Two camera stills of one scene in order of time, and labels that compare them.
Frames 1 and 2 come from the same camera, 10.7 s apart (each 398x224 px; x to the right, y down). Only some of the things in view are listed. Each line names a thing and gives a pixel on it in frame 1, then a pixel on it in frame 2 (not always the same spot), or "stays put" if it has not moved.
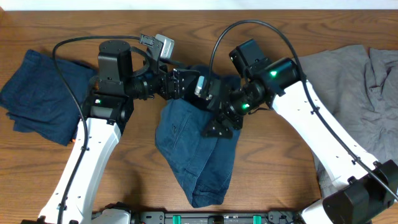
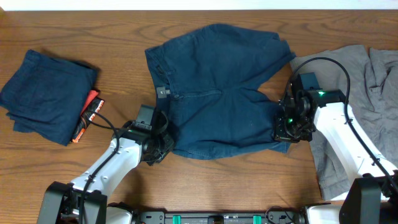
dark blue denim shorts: [203, 163] -> [211, 80]
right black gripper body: [234, 112] -> [292, 129]
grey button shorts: [358, 87] stays put
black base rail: [219, 217] stays put
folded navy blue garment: [38, 102] stays put
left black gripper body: [165, 93] -> [161, 144]
